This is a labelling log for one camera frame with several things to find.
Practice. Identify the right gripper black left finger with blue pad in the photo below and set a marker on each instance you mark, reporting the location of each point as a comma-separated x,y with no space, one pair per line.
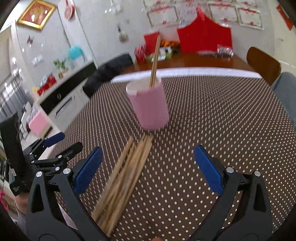
55,211

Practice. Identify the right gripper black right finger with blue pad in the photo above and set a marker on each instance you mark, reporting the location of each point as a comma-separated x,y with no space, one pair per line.
242,210

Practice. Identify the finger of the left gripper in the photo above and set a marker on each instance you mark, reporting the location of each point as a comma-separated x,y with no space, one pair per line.
60,161
48,142

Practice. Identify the person's left hand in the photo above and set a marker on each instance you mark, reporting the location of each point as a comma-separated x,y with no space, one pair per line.
21,202

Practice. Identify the pink stool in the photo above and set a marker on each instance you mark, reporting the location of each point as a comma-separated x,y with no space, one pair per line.
39,124

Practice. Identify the white black sideboard cabinet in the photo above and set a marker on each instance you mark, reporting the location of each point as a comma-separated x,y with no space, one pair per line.
63,102

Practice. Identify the wooden chopstick on table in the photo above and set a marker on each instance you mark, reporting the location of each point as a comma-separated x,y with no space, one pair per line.
100,206
126,183
102,217

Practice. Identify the red box on sideboard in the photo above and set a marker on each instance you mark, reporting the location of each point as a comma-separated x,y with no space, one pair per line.
48,82

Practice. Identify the small green potted plant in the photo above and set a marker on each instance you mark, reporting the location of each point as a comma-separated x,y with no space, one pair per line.
61,67

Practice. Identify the black jacket on chair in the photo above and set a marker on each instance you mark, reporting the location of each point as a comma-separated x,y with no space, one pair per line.
106,72

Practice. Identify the teal humidifier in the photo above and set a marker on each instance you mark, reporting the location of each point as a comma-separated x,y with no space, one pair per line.
76,52

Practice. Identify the brown polka dot tablecloth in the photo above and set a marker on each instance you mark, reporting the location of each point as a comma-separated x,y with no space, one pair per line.
240,121

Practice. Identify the pink cylindrical utensil holder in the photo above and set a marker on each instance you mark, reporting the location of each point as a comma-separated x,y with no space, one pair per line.
149,103

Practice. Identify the gold framed red picture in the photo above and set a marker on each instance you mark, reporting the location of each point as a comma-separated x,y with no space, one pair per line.
37,14

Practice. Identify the red soda can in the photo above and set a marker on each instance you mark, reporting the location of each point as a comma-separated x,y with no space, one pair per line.
140,54

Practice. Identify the wooden chopstick in holder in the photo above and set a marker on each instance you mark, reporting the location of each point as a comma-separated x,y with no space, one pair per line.
155,62

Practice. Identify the small red paper bag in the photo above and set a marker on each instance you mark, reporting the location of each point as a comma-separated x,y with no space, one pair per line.
150,41

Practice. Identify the wooden chair back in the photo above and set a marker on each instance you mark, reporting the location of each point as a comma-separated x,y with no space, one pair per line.
268,67

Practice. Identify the clear snack bag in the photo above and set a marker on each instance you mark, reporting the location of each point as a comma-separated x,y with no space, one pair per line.
223,51

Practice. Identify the red gift box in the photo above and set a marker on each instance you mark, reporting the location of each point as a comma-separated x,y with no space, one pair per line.
203,34

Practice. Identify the red round wall ornament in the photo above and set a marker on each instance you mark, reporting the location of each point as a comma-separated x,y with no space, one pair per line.
69,11

